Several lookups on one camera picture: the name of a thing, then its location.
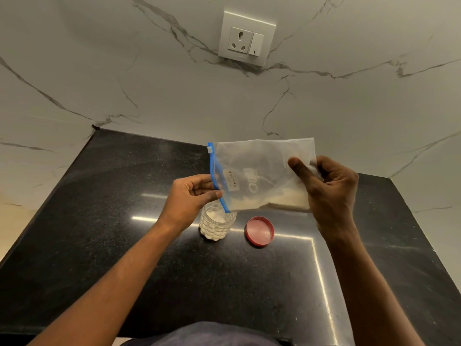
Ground person's right hand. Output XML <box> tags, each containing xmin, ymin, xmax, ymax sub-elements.
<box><xmin>288</xmin><ymin>156</ymin><xmax>359</xmax><ymax>239</ymax></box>

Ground person's left hand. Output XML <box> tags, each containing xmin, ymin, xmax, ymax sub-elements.
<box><xmin>157</xmin><ymin>174</ymin><xmax>223</xmax><ymax>234</ymax></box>

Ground clear zip bag with powder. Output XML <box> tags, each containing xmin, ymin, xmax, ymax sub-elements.
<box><xmin>207</xmin><ymin>138</ymin><xmax>321</xmax><ymax>214</ymax></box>

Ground person's left forearm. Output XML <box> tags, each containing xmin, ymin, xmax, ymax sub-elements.
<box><xmin>27</xmin><ymin>219</ymin><xmax>181</xmax><ymax>346</ymax></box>

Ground person's right forearm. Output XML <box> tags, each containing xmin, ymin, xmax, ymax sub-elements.
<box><xmin>325</xmin><ymin>226</ymin><xmax>425</xmax><ymax>346</ymax></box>

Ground clear plastic jar with powder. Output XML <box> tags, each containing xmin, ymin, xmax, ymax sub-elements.
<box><xmin>199</xmin><ymin>202</ymin><xmax>237</xmax><ymax>242</ymax></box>

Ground red jar lid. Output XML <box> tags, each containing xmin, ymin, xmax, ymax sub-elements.
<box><xmin>244</xmin><ymin>216</ymin><xmax>275</xmax><ymax>247</ymax></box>

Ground person's dark shirt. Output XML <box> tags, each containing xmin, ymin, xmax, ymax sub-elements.
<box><xmin>121</xmin><ymin>321</ymin><xmax>289</xmax><ymax>346</ymax></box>

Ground white wall socket with switch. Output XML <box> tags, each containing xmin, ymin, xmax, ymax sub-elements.
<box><xmin>218</xmin><ymin>11</ymin><xmax>277</xmax><ymax>67</ymax></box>

